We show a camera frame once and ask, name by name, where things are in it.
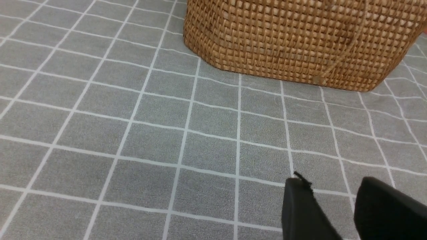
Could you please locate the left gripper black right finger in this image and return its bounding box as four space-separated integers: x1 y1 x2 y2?
354 177 427 240

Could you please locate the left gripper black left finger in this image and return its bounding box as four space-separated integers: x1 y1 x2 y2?
282 171 343 240

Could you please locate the woven wicker basket green lining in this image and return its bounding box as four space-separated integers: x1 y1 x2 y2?
183 0 427 92

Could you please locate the grey checked tablecloth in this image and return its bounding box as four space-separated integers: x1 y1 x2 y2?
0 0 426 240

